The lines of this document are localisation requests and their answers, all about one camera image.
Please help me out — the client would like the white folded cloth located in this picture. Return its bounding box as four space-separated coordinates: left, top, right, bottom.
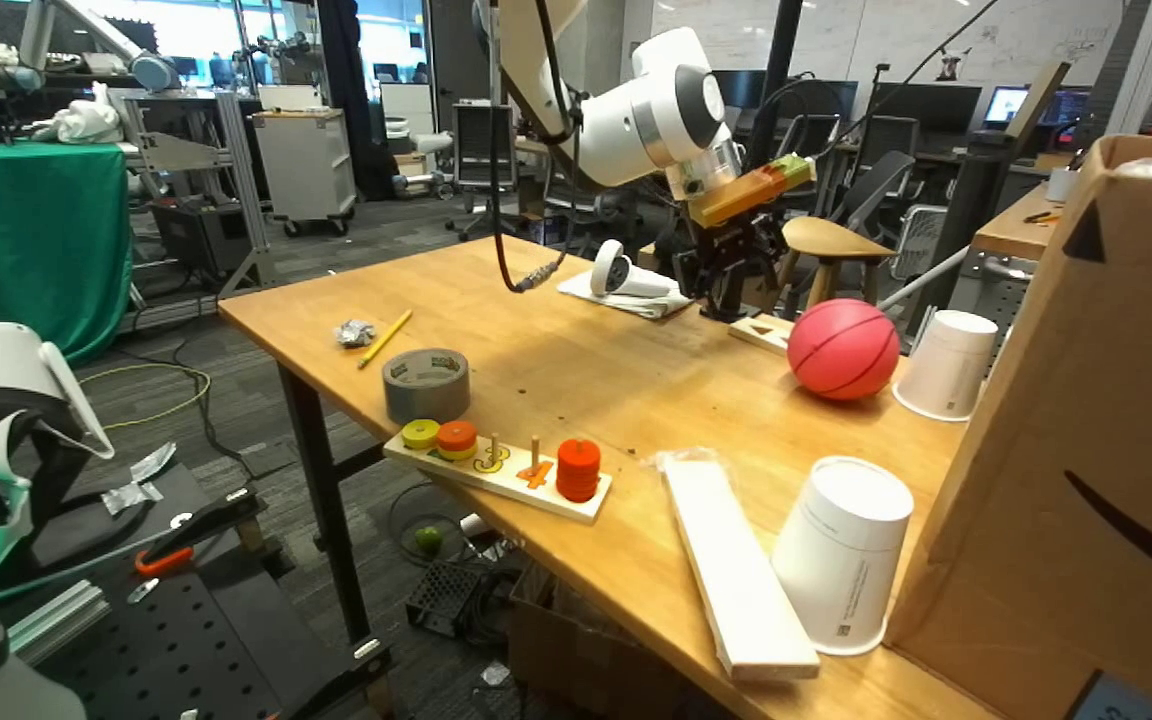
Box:
558 269 688 320

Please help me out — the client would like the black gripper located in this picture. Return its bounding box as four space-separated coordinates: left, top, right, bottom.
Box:
675 214 785 324

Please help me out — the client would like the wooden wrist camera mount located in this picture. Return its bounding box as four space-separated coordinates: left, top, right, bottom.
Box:
688 152 817 227

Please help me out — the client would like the pink rubber basketball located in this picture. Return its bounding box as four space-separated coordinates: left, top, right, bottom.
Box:
786 302 901 406

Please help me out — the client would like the black vertical camera pole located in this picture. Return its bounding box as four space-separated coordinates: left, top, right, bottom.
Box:
764 0 803 98

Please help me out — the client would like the yellow pencil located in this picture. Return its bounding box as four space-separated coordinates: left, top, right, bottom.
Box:
357 307 411 373

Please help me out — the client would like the white paper cup near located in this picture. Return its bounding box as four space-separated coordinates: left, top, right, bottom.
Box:
772 455 913 656

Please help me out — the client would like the crumpled foil piece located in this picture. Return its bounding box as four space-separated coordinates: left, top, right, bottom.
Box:
334 320 374 349

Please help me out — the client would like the white paper cup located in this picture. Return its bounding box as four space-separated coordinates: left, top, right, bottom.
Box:
772 455 913 656
892 307 998 420

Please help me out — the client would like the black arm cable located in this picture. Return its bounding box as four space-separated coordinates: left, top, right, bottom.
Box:
479 0 581 297

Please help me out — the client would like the wooden peg stacking toy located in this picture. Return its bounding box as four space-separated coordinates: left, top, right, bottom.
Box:
385 416 610 519

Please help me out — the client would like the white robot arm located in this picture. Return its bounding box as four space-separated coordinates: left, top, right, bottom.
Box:
472 0 797 320

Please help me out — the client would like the grey duct tape roll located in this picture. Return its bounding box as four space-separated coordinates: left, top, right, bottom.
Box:
381 349 468 424

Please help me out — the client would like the brown cardboard box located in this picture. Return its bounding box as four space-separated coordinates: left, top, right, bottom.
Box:
886 137 1152 720

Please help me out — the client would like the white paper cup far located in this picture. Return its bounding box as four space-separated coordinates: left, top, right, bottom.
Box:
892 307 998 420

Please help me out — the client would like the wooden shape puzzle board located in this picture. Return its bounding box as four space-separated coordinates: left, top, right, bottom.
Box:
728 314 793 351

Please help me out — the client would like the green cloth covered table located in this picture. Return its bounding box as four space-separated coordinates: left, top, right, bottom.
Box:
0 139 130 360

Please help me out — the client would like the white VR headset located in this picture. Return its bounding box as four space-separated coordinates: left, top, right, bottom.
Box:
0 315 119 575

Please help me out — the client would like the round wooden stool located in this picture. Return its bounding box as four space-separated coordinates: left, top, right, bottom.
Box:
779 215 886 315

